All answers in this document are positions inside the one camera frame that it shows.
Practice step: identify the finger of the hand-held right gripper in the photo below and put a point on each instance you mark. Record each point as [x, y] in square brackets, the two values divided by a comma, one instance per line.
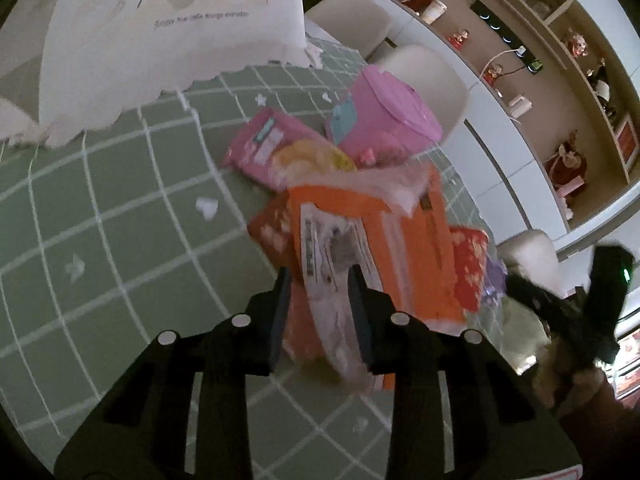
[527, 292]

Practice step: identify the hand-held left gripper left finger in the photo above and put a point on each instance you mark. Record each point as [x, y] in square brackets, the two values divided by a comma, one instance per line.
[280, 320]

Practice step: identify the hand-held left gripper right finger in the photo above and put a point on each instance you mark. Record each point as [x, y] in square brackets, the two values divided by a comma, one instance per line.
[361, 320]

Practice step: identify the black bin with yellow liner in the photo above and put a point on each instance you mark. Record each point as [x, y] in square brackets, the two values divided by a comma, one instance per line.
[520, 332]

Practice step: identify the red patterned packet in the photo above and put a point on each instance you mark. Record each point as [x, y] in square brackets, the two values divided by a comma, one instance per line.
[470, 270]
[272, 232]

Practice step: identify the large orange snack bag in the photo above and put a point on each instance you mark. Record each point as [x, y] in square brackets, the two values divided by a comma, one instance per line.
[400, 260]

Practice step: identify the pink and yellow snack packet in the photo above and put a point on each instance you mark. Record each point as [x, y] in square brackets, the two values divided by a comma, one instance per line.
[260, 145]

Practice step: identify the person's right forearm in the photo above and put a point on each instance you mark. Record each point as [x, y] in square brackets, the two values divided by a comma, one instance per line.
[605, 425]

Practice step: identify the person's right hand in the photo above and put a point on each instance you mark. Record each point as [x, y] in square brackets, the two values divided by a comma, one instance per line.
[575, 375]

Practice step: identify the purple toy cup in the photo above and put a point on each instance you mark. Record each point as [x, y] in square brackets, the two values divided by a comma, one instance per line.
[493, 280]

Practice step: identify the beige dining chair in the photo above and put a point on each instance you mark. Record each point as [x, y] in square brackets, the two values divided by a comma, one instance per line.
[532, 255]
[350, 20]
[440, 80]

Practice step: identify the white sideboard cabinet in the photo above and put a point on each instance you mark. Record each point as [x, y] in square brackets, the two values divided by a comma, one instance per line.
[500, 160]

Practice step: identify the red framed picture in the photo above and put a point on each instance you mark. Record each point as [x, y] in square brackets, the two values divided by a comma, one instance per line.
[629, 140]

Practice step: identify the white electric kettle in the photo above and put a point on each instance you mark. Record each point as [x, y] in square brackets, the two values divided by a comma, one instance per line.
[520, 106]

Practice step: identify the teal packet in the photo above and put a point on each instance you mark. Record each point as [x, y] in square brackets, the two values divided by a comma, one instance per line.
[342, 121]

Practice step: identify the pink tin box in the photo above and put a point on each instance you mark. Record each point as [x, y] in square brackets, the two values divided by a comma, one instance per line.
[390, 115]

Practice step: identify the panda wine bottle holder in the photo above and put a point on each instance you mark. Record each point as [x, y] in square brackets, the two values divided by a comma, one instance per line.
[601, 85]

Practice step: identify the red doll figurine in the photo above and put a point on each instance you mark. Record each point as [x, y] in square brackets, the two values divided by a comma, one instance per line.
[492, 75]
[457, 38]

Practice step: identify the black power strip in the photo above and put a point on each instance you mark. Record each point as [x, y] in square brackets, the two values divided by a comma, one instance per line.
[500, 35]

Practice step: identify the white tumbler cup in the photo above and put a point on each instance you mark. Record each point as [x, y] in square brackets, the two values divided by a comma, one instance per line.
[434, 11]

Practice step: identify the white mesh food cover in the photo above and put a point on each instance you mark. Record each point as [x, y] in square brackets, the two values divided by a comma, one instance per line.
[150, 35]

